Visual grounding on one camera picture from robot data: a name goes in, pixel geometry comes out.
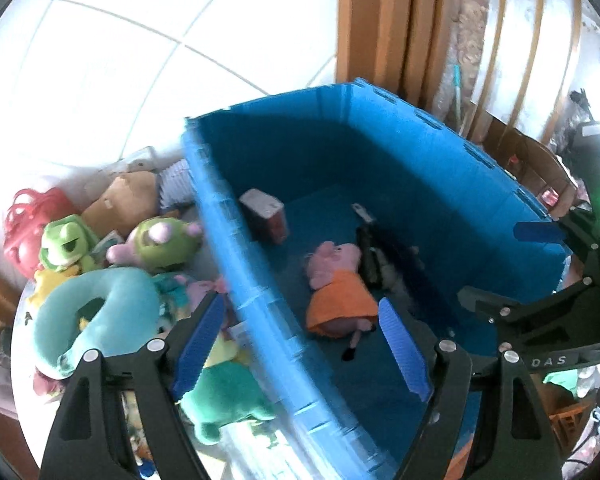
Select yellow plush toy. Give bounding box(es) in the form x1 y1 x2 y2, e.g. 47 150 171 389
29 265 82 307

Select wooden door frame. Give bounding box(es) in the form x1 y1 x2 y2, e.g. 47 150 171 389
335 0 462 112

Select teal stick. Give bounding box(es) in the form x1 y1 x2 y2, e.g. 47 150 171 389
453 64 468 133

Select black toy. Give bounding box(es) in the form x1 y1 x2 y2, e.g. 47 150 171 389
351 203 422 295

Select brown plush toy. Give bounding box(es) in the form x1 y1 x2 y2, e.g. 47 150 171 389
82 170 162 242

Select orange wooden stool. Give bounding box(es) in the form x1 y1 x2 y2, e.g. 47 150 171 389
549 399 597 447

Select green monster plush pink horns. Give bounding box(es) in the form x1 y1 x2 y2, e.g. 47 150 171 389
105 215 204 274

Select blue plastic crate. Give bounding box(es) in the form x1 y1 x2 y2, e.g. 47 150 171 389
181 77 571 480

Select blue white striped plush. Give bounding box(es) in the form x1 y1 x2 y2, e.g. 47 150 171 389
157 158 199 212

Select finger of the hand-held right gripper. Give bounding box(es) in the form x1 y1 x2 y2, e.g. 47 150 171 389
457 280 600 333
513 209 600 287

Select small red white box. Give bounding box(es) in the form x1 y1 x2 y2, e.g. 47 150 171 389
238 188 290 245

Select pink pig plush orange dress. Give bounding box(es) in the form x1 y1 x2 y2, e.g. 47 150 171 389
302 241 382 364

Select red mesh toy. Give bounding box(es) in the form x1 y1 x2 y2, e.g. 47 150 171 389
2 187 81 282

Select green frog plush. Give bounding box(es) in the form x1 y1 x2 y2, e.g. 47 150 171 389
39 214 102 274

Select small pink plush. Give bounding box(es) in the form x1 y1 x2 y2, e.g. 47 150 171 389
184 277 231 312

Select green dinosaur plush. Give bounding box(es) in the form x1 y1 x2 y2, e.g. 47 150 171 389
179 359 277 447

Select teal neck pillow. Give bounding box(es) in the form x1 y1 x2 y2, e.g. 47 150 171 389
32 267 164 381

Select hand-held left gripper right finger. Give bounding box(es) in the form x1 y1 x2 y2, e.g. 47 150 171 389
378 297 564 480

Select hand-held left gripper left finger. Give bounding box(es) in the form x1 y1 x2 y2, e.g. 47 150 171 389
39 291 227 480

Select brown cardboard box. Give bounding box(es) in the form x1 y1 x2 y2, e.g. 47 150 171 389
472 110 582 213

